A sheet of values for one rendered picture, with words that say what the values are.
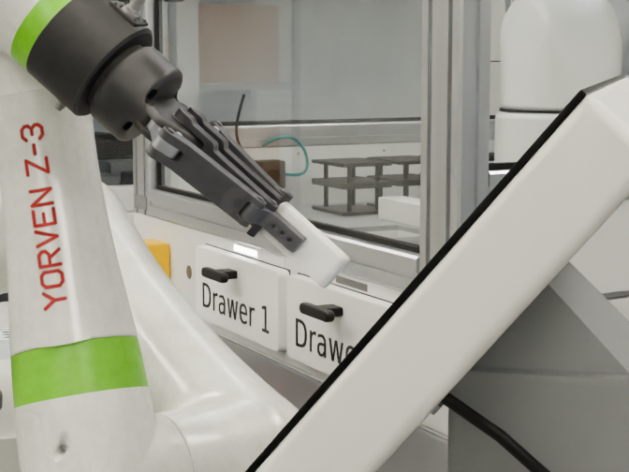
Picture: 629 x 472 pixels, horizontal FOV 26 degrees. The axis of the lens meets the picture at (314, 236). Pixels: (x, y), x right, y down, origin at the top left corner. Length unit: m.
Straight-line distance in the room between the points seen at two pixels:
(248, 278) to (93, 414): 0.78
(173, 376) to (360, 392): 0.65
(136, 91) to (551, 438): 0.43
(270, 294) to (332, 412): 1.15
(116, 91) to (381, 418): 0.47
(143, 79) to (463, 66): 0.47
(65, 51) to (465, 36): 0.51
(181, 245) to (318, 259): 1.12
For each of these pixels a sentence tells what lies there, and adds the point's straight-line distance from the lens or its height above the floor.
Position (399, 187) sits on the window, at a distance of 1.59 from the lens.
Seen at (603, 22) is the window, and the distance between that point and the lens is 1.58.
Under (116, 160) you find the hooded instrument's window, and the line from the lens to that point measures 2.73.
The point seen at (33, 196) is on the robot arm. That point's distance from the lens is 1.20.
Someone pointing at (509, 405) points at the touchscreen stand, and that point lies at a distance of 0.86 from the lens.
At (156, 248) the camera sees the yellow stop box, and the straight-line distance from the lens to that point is 2.21.
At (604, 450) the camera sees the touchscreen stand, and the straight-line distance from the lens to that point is 0.86.
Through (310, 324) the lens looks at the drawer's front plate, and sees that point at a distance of 1.74.
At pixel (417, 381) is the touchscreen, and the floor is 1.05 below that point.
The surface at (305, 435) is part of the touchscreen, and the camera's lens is 0.70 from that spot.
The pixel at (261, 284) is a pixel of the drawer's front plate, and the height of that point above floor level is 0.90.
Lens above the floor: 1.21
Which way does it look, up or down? 8 degrees down
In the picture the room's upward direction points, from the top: straight up
